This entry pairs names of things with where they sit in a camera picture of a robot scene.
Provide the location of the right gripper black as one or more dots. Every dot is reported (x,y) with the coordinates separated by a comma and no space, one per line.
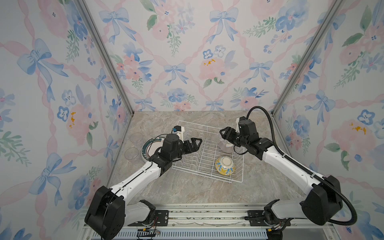
(228,134)

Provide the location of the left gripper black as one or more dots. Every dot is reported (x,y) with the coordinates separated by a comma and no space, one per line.
(194,148)

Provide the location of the white wire dish rack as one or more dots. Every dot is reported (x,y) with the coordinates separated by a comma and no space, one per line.
(203,162)

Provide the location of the yellow blue patterned bowl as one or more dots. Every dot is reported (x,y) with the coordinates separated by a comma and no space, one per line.
(225,166)

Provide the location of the clear glass front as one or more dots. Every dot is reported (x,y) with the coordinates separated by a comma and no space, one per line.
(136,138)

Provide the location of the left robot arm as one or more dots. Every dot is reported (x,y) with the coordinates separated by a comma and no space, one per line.
(110,209)

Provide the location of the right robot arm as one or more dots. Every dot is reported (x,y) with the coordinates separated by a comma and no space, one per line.
(320,202)

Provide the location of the left corner aluminium profile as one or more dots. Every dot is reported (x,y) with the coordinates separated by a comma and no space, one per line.
(94,32)

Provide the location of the corner aluminium profile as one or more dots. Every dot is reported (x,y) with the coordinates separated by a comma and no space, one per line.
(94,32)
(320,33)

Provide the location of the right corner aluminium profile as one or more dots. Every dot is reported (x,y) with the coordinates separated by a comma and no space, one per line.
(320,33)

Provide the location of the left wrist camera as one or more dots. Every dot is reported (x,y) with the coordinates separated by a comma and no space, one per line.
(179,131)

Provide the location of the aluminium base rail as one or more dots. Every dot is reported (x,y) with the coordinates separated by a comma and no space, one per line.
(222,222)

